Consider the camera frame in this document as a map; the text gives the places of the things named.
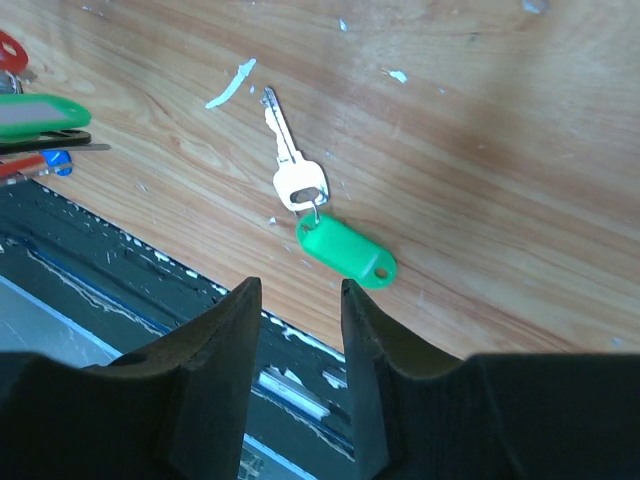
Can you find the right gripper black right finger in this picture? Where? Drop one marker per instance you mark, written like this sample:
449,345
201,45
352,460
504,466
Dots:
421,413

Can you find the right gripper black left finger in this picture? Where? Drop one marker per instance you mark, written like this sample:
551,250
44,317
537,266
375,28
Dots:
173,409

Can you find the green key tag with key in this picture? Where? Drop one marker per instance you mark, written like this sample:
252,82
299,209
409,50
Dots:
303,189

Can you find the metal key ring disc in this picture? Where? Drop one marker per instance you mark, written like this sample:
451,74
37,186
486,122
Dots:
35,122

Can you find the blue key tag with key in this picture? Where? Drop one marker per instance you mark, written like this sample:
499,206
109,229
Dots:
60,161

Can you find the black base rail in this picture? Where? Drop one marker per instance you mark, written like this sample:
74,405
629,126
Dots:
83,291

